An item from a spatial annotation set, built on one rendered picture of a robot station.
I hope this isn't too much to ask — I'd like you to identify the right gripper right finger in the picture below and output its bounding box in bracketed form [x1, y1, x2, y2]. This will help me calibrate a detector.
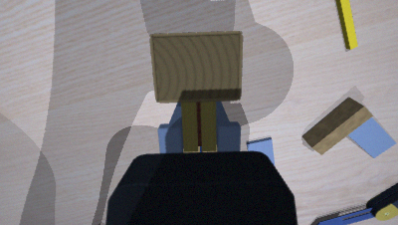
[216, 102, 241, 152]

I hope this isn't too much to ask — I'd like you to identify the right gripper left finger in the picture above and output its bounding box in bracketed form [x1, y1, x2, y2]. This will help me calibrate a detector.
[158, 103, 183, 153]

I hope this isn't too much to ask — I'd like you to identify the light blue flat bar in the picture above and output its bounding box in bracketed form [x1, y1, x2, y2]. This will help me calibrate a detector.
[246, 137, 275, 165]

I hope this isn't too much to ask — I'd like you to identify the yellow pencil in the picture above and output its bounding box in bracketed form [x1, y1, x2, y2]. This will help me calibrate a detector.
[335, 0, 358, 50]

